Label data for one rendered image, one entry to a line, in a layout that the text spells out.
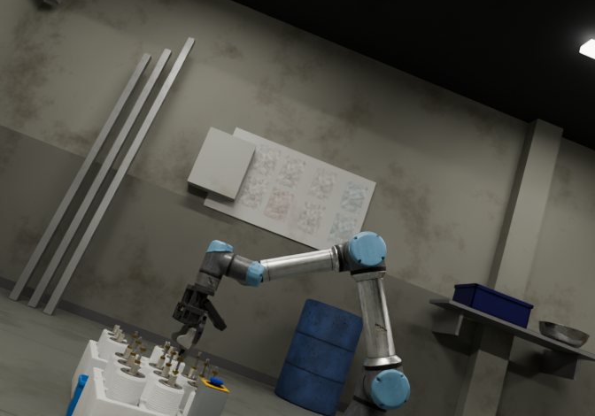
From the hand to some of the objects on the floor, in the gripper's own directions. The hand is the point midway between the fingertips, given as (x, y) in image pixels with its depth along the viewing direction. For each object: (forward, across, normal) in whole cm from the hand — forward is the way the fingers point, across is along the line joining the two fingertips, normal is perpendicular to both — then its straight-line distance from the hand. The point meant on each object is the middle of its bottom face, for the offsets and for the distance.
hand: (185, 353), depth 154 cm
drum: (+35, -192, +207) cm, 284 cm away
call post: (+35, +18, +4) cm, 40 cm away
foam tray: (+35, -12, +2) cm, 37 cm away
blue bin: (+35, -40, +1) cm, 53 cm away
